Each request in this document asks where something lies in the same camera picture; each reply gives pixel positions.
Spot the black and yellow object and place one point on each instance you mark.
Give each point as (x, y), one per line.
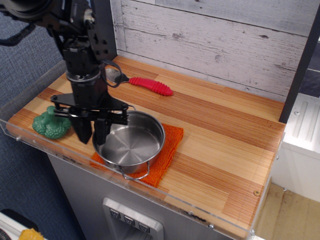
(14, 226)

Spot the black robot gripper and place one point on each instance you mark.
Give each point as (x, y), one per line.
(90, 101)

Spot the clear acrylic table guard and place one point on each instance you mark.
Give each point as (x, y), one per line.
(217, 177)

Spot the white toy sink unit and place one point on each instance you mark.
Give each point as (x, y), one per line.
(297, 164)

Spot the orange folded cloth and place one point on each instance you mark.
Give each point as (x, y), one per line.
(173, 136)

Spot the dark right vertical post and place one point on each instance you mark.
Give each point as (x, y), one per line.
(304, 62)

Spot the grey toy fridge cabinet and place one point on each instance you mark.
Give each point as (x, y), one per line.
(86, 188)

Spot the stainless steel pot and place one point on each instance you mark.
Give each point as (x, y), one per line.
(132, 149)

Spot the red handled metal spoon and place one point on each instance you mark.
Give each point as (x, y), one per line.
(115, 76)

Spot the silver dispenser button panel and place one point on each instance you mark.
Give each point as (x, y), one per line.
(126, 223)

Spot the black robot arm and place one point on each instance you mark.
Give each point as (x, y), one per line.
(74, 27)

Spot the green toy broccoli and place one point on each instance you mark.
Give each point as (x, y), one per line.
(51, 126)

